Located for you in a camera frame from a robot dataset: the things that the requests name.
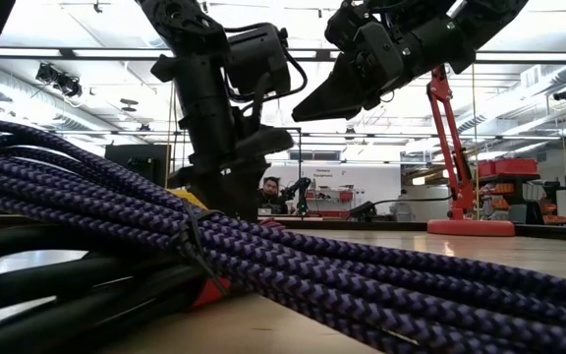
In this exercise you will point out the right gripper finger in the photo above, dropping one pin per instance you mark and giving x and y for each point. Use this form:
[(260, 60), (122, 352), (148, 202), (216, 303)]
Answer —
[(337, 93)]

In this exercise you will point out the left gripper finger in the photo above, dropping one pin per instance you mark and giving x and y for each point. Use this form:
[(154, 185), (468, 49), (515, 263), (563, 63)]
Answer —
[(246, 194), (211, 192)]

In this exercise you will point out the small black background robot arm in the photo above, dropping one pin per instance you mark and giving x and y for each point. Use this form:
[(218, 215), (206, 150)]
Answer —
[(302, 189)]

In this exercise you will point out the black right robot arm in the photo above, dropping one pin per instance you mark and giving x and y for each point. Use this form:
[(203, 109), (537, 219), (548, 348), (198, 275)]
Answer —
[(489, 24)]

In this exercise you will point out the person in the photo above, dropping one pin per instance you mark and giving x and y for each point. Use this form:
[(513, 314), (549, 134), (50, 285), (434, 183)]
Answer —
[(269, 194)]

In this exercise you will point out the yellow plastic bin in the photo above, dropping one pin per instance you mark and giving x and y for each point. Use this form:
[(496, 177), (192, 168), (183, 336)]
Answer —
[(187, 197)]

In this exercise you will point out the black overhead light bar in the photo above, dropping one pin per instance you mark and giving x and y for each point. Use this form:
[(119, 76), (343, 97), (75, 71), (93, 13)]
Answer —
[(318, 55)]

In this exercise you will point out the black monitor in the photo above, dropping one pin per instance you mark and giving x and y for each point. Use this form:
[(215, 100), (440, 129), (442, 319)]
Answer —
[(135, 164)]

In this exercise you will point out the small red storage bin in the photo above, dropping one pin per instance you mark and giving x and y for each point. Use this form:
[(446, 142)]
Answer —
[(486, 168)]

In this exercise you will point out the large red storage bin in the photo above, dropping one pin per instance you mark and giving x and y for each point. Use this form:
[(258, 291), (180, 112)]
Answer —
[(516, 166)]

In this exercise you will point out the black storage shelf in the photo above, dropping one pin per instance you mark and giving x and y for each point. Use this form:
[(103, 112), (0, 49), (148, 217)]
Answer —
[(509, 177)]

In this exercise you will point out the red desk lamp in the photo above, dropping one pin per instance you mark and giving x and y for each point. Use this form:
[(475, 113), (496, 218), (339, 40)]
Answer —
[(469, 228)]

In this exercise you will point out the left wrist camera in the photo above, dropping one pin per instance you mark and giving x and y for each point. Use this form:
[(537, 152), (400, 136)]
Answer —
[(258, 59)]

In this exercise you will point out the black ceiling camera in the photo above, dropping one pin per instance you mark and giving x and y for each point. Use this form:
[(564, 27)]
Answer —
[(62, 81), (565, 93)]

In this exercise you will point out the silver ventilation duct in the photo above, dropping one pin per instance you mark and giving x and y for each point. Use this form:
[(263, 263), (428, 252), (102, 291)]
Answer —
[(533, 93), (8, 93)]

